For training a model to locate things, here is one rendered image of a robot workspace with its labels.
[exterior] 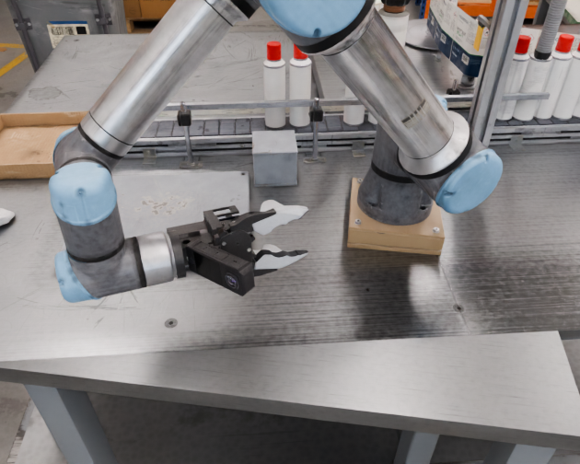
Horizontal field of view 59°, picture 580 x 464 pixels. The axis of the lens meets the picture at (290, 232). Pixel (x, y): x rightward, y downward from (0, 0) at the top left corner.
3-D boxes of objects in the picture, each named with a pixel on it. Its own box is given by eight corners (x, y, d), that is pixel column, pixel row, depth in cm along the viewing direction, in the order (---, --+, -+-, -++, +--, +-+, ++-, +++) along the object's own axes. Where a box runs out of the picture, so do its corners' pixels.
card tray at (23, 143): (116, 123, 141) (113, 110, 138) (95, 176, 121) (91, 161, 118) (4, 127, 139) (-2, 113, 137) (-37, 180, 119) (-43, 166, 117)
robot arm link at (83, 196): (43, 152, 67) (63, 219, 74) (44, 198, 59) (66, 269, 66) (106, 143, 70) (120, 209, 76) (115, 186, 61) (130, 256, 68)
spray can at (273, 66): (284, 120, 132) (284, 39, 119) (286, 129, 128) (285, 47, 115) (264, 120, 132) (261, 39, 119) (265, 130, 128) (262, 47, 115)
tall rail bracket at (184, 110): (199, 152, 129) (191, 90, 119) (197, 168, 124) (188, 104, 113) (186, 152, 129) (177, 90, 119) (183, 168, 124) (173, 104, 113)
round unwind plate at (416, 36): (466, 20, 192) (467, 17, 191) (497, 52, 168) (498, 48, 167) (384, 22, 190) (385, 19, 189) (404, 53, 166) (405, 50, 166)
